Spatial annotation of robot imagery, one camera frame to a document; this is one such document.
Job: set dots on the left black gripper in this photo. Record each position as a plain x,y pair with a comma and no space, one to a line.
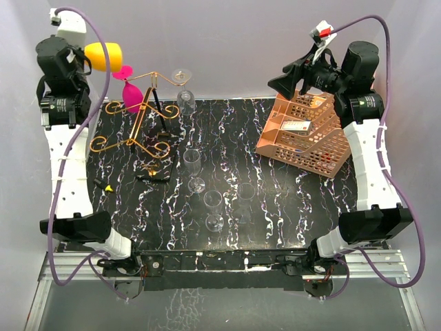
79,54

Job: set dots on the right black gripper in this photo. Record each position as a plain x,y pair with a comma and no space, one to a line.
285,83

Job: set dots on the orange plastic wine glass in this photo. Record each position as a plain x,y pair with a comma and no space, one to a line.
95,53

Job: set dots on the pink plastic wine glass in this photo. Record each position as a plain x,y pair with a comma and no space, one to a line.
131,95

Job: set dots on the clear wine glass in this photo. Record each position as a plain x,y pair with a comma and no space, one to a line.
185,98
245,194
213,201

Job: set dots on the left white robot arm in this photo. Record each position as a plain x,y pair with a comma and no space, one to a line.
63,95

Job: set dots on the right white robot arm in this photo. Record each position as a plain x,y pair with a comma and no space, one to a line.
379,213

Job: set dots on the tall clear flute glass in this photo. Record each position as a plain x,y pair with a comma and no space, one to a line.
192,161

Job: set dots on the clear wine glass front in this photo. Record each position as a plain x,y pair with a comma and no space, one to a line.
213,201

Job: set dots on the small white box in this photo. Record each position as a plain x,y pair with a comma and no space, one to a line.
302,128

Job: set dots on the peach plastic organiser basket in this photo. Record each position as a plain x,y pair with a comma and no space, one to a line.
323,151

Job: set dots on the small yellow black object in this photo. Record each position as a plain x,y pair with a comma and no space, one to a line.
103,185

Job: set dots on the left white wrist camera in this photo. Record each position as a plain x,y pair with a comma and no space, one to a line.
70,26

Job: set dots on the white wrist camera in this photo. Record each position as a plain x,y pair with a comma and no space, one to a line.
70,26
322,37

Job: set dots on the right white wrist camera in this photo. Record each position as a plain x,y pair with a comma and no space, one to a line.
322,37

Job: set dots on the gold wire wine glass rack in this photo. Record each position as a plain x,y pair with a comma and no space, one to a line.
149,130

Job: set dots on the black base frame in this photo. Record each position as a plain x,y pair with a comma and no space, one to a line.
290,270

